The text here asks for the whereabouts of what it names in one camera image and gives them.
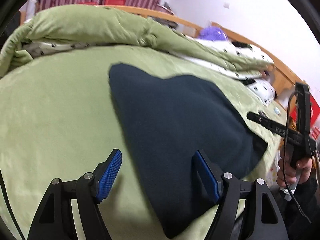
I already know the pile of clutter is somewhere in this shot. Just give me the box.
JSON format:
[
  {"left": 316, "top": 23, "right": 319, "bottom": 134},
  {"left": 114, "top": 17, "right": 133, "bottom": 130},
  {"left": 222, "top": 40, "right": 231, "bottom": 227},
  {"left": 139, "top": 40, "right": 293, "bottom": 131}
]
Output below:
[{"left": 156, "top": 2, "right": 179, "bottom": 29}]

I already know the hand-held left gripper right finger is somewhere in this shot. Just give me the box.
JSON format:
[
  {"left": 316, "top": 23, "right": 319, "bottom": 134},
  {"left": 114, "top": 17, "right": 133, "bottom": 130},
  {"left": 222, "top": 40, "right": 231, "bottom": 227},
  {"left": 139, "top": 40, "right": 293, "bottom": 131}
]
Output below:
[{"left": 192, "top": 150, "right": 289, "bottom": 240}]

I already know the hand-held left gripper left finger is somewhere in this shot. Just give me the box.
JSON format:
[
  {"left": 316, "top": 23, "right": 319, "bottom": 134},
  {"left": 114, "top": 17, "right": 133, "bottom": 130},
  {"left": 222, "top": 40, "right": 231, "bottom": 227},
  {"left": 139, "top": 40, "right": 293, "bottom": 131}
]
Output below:
[{"left": 27, "top": 149, "right": 123, "bottom": 240}]

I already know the black sweatshirt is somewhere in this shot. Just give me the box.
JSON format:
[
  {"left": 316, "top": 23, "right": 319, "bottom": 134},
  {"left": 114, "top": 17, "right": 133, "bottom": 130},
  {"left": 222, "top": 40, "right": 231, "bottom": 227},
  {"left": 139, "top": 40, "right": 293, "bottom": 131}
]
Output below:
[{"left": 108, "top": 63, "right": 268, "bottom": 239}]

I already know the person's right hand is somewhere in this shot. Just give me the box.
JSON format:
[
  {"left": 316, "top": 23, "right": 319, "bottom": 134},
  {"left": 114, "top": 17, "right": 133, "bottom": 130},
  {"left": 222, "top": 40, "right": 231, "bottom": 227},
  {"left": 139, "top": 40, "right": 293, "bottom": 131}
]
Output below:
[{"left": 277, "top": 150, "right": 313, "bottom": 188}]

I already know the green floral quilt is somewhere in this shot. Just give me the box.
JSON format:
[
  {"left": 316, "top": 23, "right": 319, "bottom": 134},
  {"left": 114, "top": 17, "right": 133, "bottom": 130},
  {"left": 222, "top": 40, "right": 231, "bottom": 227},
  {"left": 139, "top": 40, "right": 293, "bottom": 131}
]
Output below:
[{"left": 0, "top": 4, "right": 275, "bottom": 80}]

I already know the white floral pillow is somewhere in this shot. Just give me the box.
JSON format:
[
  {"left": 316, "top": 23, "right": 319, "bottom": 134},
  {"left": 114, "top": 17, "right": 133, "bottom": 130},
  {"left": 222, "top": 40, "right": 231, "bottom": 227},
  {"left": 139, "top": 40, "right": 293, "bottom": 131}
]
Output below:
[{"left": 246, "top": 77, "right": 277, "bottom": 105}]

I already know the red white package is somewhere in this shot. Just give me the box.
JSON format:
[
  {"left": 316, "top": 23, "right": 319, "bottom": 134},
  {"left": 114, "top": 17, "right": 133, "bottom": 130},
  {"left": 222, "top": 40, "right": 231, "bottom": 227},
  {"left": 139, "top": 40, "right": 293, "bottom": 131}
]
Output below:
[{"left": 290, "top": 96, "right": 320, "bottom": 140}]

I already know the black cable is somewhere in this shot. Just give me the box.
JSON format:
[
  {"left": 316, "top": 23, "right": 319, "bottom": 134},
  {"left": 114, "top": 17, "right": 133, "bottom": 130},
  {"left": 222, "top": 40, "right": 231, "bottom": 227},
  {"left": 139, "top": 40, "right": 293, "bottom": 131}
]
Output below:
[{"left": 284, "top": 90, "right": 313, "bottom": 224}]

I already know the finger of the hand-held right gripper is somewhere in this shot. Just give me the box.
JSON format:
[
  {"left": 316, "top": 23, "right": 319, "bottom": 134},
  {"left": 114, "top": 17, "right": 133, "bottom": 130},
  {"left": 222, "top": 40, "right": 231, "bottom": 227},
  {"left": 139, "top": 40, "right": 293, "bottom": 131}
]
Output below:
[{"left": 247, "top": 112, "right": 288, "bottom": 137}]

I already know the purple plush toy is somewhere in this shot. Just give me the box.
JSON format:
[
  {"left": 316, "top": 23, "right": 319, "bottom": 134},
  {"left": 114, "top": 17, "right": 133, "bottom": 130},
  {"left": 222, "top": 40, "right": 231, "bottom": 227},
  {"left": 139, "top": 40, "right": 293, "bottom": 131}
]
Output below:
[{"left": 200, "top": 26, "right": 229, "bottom": 42}]

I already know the wooden bed frame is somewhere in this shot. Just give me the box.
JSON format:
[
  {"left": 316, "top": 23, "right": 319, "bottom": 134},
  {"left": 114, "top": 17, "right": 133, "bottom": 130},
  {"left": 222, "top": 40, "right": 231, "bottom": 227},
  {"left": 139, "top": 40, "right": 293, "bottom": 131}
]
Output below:
[{"left": 19, "top": 4, "right": 308, "bottom": 105}]

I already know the person's right forearm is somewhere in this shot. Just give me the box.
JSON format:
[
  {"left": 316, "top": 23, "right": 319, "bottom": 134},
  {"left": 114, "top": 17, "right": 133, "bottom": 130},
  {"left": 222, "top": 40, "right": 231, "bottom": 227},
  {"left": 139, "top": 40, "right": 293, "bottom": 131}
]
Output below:
[{"left": 282, "top": 177, "right": 318, "bottom": 240}]

